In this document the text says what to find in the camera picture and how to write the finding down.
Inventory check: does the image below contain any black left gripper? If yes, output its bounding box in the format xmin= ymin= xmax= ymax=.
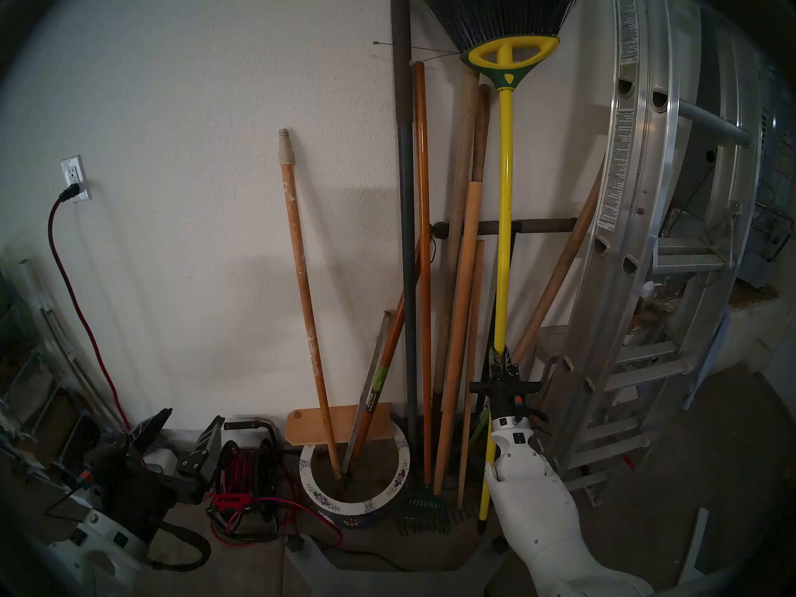
xmin=84 ymin=408 xmax=226 ymax=544

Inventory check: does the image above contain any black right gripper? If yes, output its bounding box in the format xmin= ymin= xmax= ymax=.
xmin=470 ymin=346 xmax=544 ymax=425

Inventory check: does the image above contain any yellow-handled black bristle broom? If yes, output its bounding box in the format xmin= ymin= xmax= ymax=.
xmin=404 ymin=0 xmax=588 ymax=534

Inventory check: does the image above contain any wooden pole with threaded tip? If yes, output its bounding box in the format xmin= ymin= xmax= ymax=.
xmin=277 ymin=128 xmax=344 ymax=481

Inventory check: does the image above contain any white floral ceramic pot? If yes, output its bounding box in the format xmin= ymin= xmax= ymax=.
xmin=297 ymin=419 xmax=411 ymax=531

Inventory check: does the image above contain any white plastic container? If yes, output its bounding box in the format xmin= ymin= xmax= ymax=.
xmin=140 ymin=447 xmax=181 ymax=478

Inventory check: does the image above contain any grey folding step stool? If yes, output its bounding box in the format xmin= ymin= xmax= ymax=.
xmin=529 ymin=325 xmax=579 ymax=416

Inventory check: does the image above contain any light smooth wooden dowel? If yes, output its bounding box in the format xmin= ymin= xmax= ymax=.
xmin=432 ymin=181 xmax=484 ymax=496

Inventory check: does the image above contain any black metal rake head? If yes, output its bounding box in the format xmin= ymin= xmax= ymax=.
xmin=451 ymin=499 xmax=492 ymax=525

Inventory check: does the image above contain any long dark grey pole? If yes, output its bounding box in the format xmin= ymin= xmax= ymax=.
xmin=389 ymin=0 xmax=419 ymax=442

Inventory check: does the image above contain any aluminium extension ladder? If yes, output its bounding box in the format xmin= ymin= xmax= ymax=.
xmin=541 ymin=0 xmax=772 ymax=509

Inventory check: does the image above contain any grey metal appliance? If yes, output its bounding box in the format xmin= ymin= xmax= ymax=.
xmin=737 ymin=61 xmax=796 ymax=289

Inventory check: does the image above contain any black cord reel red cable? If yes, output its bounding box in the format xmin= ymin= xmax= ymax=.
xmin=206 ymin=417 xmax=343 ymax=548

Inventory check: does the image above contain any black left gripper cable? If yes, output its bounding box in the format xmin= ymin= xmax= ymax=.
xmin=146 ymin=518 xmax=213 ymax=572

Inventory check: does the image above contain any slanted brown wooden handle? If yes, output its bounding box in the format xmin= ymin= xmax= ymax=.
xmin=513 ymin=157 xmax=605 ymax=366

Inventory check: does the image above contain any orange handle with green label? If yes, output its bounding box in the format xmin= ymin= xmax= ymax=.
xmin=339 ymin=244 xmax=421 ymax=502

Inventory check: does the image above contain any metal wire rack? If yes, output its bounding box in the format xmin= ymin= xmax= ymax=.
xmin=0 ymin=291 xmax=128 ymax=478

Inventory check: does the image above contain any black T-handle garden tool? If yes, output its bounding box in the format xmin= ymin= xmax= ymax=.
xmin=429 ymin=218 xmax=578 ymax=354

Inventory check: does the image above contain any orange-handled green rake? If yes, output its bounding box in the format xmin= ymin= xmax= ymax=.
xmin=398 ymin=61 xmax=451 ymax=537

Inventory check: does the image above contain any red black power cord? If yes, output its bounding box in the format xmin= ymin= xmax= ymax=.
xmin=47 ymin=184 xmax=134 ymax=432

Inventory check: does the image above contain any white wall outlet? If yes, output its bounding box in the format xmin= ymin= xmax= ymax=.
xmin=60 ymin=155 xmax=92 ymax=203

